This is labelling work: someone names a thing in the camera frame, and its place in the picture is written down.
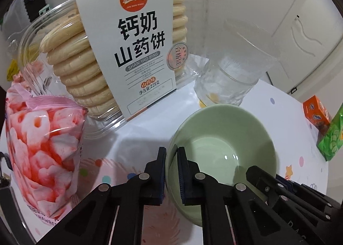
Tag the orange cookie box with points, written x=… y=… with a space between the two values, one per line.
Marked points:
x=315 y=111

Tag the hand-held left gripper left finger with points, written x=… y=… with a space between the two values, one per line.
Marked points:
x=161 y=170

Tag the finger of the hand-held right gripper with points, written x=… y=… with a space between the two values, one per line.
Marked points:
x=260 y=178
x=305 y=190

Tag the dark metal utensil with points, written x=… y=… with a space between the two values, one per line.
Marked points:
x=3 y=175

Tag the clear plastic cup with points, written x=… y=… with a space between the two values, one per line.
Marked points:
x=227 y=81

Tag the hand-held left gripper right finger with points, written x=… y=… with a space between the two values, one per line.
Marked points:
x=182 y=175

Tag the clear biscuit container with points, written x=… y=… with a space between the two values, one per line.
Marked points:
x=107 y=47

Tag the small green bowl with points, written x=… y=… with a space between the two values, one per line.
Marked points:
x=222 y=140

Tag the green chips bag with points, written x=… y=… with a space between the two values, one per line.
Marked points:
x=332 y=138

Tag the yellow plastic bag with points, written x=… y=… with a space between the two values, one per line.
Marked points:
x=12 y=69

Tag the white panelled door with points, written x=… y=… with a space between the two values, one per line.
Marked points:
x=308 y=33

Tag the pale green container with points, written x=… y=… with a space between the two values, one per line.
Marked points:
x=45 y=10

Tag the pink marshmallow bag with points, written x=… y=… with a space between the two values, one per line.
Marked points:
x=40 y=140

